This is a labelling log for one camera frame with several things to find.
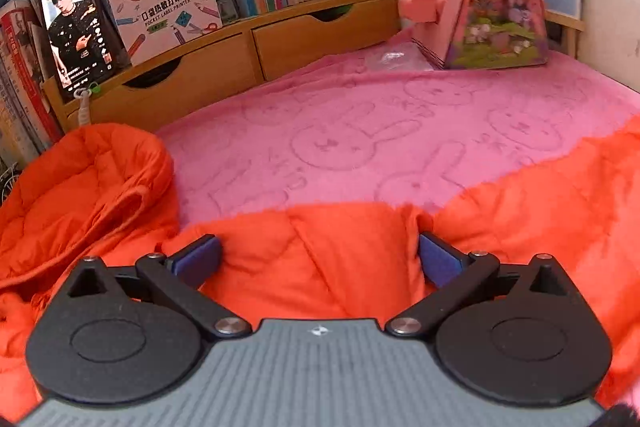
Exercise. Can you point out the wooden drawer organizer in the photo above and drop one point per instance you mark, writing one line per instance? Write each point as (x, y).
(300, 47)

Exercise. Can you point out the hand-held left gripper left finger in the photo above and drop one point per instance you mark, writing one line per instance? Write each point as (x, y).
(197, 259)

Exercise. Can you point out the pink rabbit-print blanket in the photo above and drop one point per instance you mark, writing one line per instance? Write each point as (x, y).
(375, 122)

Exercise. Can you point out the orange puffer jacket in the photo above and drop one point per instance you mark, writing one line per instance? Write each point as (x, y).
(325, 257)

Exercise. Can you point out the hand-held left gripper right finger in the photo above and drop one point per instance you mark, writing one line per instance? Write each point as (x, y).
(440, 257)

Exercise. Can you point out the white pencil-print cardboard box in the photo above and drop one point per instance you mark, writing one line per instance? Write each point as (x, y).
(165, 12)

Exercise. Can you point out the black smartphone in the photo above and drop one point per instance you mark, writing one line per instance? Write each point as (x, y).
(75, 32)

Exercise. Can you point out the clear plastic wrapper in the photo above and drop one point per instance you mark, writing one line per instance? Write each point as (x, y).
(395, 59)

